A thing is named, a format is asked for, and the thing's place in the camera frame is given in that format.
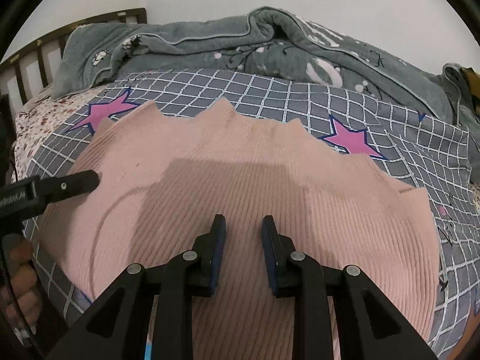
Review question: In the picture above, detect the dark wooden headboard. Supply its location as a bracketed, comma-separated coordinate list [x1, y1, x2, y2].
[1, 7, 147, 113]

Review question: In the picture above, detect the person's left hand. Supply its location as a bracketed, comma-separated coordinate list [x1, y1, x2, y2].
[1, 239, 42, 336]

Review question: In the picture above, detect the grey-green fleece blanket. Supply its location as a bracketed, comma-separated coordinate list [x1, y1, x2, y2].
[53, 7, 479, 135]

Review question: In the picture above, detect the floral bed sheet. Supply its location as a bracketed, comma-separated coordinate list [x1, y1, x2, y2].
[14, 85, 107, 179]

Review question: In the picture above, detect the brown folded clothes pile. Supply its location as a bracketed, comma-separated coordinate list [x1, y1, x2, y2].
[462, 67, 480, 97]

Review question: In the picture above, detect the pink ribbed knit sweater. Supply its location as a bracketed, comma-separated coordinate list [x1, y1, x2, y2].
[39, 99, 439, 359]

